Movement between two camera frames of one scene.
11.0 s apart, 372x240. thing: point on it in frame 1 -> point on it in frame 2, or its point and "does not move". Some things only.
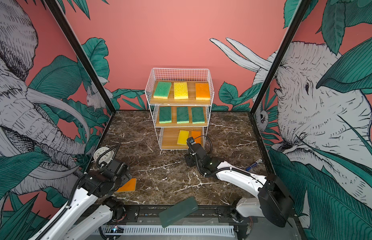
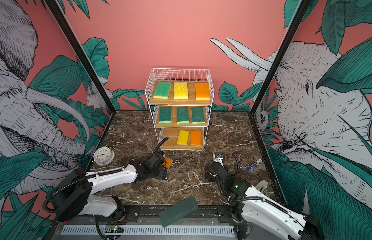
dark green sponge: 198,115 does not move
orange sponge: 202,91 does not move
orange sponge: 128,186 -> 168,161
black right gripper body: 191,162 -> 208,173
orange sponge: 195,134 does not move
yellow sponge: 182,137 does not move
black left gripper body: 127,176 -> 161,174
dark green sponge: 165,115 does not move
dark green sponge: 182,115 does not move
